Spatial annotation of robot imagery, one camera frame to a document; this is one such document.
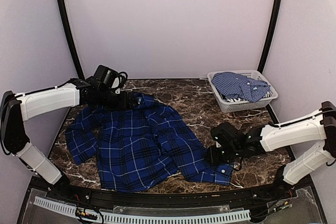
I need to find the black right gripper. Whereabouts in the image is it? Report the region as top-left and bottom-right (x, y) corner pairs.
(204, 145), (242, 165)

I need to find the black frame post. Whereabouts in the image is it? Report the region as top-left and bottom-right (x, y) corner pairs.
(57, 0), (85, 79)
(257, 0), (281, 73)

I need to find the white slotted cable duct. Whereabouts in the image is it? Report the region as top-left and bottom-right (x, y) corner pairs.
(34, 196), (251, 223)

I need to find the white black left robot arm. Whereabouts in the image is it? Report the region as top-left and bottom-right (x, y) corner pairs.
(1, 78), (135, 201)

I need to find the blue small-check shirt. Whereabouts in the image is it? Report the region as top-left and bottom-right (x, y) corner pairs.
(212, 72), (271, 102)

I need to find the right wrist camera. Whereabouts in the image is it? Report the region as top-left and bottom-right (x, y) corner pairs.
(211, 122), (239, 147)

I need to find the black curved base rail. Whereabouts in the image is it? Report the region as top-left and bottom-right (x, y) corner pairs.
(31, 174), (316, 211)

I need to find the black frame post left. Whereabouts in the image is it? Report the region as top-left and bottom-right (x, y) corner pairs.
(57, 0), (85, 79)

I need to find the white plastic laundry basket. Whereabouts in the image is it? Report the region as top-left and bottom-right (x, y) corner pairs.
(207, 70), (278, 113)

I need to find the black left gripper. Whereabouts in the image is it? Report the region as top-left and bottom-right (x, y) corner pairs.
(97, 88), (138, 112)

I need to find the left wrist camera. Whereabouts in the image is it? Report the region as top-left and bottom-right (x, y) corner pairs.
(92, 65), (128, 94)

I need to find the black frame post right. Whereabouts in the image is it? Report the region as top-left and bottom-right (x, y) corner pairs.
(257, 0), (281, 73)

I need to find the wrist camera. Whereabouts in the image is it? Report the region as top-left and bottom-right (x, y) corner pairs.
(92, 65), (128, 94)
(211, 122), (239, 147)

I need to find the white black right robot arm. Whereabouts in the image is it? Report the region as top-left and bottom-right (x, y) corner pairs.
(206, 101), (335, 200)

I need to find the blue plaid long sleeve shirt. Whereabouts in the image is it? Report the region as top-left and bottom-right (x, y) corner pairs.
(65, 93), (233, 193)

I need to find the black white garment in basket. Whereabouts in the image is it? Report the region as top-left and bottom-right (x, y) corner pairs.
(220, 92), (272, 102)

